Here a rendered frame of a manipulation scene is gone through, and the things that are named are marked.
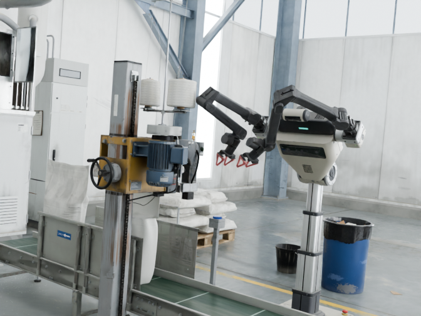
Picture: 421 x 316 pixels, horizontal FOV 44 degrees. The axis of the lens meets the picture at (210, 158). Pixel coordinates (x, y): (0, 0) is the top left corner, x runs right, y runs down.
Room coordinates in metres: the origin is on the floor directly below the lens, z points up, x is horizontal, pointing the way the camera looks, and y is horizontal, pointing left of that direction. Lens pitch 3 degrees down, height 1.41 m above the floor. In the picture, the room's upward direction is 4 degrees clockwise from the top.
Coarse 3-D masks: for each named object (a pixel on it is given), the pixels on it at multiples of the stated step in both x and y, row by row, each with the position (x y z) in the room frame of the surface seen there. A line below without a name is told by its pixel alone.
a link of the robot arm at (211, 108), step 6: (198, 96) 2.99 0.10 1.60; (210, 108) 2.94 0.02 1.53; (216, 108) 3.00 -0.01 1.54; (210, 114) 3.03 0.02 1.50; (216, 114) 3.02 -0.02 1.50; (222, 114) 3.05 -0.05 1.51; (222, 120) 3.07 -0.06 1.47; (228, 120) 3.10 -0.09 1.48; (228, 126) 3.12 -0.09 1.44; (234, 126) 3.14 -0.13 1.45; (240, 126) 3.16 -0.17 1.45; (234, 132) 3.17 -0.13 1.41; (240, 132) 3.18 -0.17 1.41; (246, 132) 3.21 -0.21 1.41
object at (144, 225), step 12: (144, 192) 3.39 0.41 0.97; (144, 204) 3.38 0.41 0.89; (156, 204) 3.32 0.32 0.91; (132, 216) 3.37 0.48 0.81; (144, 216) 3.35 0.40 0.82; (156, 216) 3.31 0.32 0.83; (132, 228) 3.33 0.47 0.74; (144, 228) 3.30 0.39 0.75; (156, 228) 3.37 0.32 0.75; (144, 240) 3.30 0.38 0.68; (156, 240) 3.38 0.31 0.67; (144, 252) 3.30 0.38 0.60; (156, 252) 3.40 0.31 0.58; (144, 264) 3.31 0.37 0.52; (144, 276) 3.31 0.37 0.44
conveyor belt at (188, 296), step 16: (16, 240) 4.28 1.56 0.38; (32, 240) 4.32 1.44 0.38; (144, 288) 3.25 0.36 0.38; (160, 288) 3.27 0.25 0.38; (176, 288) 3.30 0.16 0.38; (192, 288) 3.33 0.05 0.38; (192, 304) 3.02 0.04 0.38; (208, 304) 3.04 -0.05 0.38; (224, 304) 3.07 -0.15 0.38; (240, 304) 3.09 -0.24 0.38
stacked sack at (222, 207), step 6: (210, 204) 6.42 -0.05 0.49; (216, 204) 6.46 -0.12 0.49; (222, 204) 6.53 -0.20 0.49; (228, 204) 6.62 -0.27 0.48; (234, 204) 6.72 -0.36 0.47; (198, 210) 6.33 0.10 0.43; (204, 210) 6.31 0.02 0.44; (210, 210) 6.28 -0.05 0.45; (216, 210) 6.36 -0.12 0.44; (222, 210) 6.47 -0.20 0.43; (228, 210) 6.58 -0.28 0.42; (234, 210) 6.74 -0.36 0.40
